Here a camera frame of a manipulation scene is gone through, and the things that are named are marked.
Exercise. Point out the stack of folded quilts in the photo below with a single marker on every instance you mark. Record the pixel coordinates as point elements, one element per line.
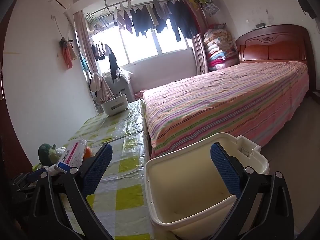
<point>219,48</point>

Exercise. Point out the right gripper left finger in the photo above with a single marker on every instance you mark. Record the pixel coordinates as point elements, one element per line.
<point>77,184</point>

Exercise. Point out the red wooden headboard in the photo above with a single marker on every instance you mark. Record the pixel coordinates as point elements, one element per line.
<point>275,43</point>

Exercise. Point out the orange cloths on hook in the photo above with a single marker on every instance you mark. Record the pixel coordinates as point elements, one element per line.
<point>68,52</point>

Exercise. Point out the white storage caddy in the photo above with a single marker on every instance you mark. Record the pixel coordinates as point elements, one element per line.
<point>115,105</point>

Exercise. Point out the green broccoli plush toy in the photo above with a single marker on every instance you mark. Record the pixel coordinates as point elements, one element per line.
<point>48,155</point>

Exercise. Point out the white medicine box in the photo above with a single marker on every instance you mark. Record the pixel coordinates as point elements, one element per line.
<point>73,156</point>

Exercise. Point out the white appliance by window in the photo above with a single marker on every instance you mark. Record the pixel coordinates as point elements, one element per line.
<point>120,86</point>

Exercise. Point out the black hanging garment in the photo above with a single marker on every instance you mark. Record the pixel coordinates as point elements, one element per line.
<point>114,68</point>

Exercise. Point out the hanging dark clothes row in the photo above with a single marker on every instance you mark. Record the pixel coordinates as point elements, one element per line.
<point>184,20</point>

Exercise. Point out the dark red door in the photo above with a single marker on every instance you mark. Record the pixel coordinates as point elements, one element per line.
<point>13,157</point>

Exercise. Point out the striped bed cover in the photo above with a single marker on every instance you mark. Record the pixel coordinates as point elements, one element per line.
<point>254,100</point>

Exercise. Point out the pink right curtain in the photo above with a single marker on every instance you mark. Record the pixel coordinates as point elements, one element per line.
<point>199,55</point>

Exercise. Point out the orange peel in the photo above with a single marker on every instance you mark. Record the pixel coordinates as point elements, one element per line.
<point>87,153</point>

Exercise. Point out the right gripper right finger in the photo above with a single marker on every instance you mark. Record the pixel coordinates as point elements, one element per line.
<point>262,209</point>

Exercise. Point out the cream plastic trash bin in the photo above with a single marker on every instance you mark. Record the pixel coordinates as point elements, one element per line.
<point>185,193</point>

